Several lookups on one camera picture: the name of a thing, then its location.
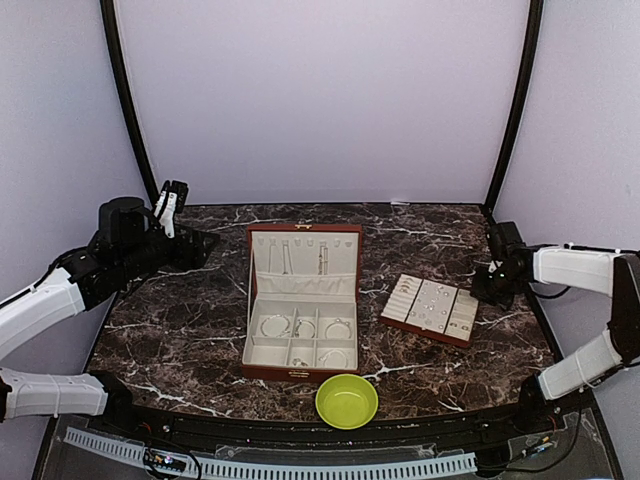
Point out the white slotted cable duct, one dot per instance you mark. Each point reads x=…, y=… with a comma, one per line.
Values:
x=167, y=464

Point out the black frame post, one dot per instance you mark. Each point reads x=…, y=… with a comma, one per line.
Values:
x=527, y=60
x=125, y=97

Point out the green bowl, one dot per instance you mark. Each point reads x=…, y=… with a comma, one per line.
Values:
x=346, y=401

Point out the black left frame post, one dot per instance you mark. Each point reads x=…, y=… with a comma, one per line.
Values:
x=125, y=97

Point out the brown wooden jewelry box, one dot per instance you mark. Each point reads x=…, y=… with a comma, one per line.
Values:
x=301, y=278

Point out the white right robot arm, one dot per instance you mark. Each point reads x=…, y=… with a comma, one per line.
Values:
x=590, y=300

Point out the silver beaded bangle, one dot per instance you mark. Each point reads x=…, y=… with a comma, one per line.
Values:
x=338, y=330

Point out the brown ring earring tray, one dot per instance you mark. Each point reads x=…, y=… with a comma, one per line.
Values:
x=431, y=309

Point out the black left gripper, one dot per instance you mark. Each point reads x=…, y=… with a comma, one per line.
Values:
x=196, y=259

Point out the black right frame post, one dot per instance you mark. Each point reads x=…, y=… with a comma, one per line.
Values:
x=527, y=60

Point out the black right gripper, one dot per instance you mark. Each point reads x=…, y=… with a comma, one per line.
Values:
x=478, y=290

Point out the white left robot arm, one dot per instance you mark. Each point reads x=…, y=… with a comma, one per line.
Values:
x=131, y=243

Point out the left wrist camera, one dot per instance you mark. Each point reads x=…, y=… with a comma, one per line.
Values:
x=171, y=201

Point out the silver wrap bangle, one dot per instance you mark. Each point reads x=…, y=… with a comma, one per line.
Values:
x=333, y=359

